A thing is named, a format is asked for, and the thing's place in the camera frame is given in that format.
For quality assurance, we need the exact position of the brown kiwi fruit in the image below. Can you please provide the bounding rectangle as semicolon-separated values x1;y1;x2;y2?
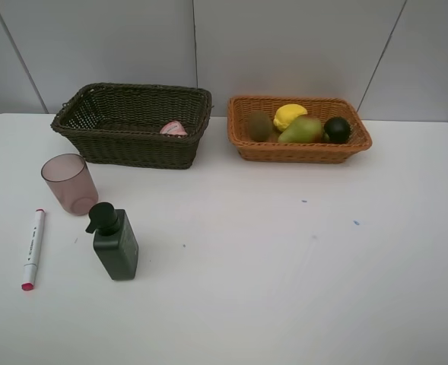
247;110;273;142

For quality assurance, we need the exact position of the pink white-capped bottle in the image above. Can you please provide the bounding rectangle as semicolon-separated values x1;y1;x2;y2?
160;120;187;136

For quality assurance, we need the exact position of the yellow lemon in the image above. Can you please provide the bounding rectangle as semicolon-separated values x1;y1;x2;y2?
273;103;308;132

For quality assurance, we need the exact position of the green red pear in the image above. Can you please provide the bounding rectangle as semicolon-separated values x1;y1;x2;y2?
278;115;323;144

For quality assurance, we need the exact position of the dark green pump bottle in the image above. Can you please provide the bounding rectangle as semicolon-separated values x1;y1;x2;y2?
85;202;139;281

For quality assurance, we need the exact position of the dark green round fruit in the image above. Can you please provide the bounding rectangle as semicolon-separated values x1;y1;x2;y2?
323;116;351;144

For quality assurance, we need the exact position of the translucent pink plastic cup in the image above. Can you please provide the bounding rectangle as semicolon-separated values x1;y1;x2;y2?
41;154;99;216

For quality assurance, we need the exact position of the white red-capped marker pen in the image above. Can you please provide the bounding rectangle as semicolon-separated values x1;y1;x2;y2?
21;209;46;291

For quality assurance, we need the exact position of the orange wicker basket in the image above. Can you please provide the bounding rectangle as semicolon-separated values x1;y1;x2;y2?
227;95;372;163

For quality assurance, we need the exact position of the dark brown wicker basket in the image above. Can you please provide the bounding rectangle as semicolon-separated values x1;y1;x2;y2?
51;83;212;170

